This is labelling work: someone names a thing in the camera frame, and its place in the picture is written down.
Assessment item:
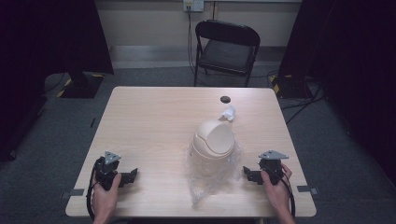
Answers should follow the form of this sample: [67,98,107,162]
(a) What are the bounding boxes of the black stand base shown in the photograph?
[56,70,106,100]
[269,74,313,100]

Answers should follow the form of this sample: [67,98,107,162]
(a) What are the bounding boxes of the beige swing-lid trash bin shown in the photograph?
[189,119,236,178]

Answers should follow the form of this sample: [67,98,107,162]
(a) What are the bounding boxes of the hand-held gripper black cable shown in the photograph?
[86,164,98,221]
[279,172,296,218]

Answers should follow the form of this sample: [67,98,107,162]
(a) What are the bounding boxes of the person's left hand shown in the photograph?
[91,173,122,219]

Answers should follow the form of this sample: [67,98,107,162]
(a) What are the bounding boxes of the grey tape strip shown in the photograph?
[296,185,319,196]
[61,188,86,200]

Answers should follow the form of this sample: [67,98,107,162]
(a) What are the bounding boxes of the clear plastic bag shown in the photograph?
[184,139,244,208]

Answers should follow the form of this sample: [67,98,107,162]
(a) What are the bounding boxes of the white wall socket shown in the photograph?
[182,0,205,13]

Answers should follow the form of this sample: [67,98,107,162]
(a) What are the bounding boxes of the person's right hand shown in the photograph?
[260,163,294,216]

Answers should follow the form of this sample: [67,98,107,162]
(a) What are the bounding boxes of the dark curtain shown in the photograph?
[0,0,115,162]
[277,0,396,188]

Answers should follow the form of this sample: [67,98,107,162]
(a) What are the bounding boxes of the black folding chair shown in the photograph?
[193,19,262,89]

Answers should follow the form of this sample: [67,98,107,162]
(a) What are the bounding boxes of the left hand-held gripper black cable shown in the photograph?
[86,164,98,221]

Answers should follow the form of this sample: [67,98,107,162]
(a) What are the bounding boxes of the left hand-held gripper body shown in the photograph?
[92,150,122,191]

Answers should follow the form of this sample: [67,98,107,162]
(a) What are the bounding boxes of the right hand-held gripper black cable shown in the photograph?
[279,172,296,218]

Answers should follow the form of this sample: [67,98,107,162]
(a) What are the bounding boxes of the black cable from wall socket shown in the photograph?
[185,8,198,77]

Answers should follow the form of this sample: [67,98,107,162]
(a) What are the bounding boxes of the black floor cables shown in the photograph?
[279,78,327,125]

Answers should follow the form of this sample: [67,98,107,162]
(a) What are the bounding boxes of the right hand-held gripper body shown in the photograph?
[258,149,290,187]

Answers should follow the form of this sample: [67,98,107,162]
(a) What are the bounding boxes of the white paper ball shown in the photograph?
[219,105,237,122]

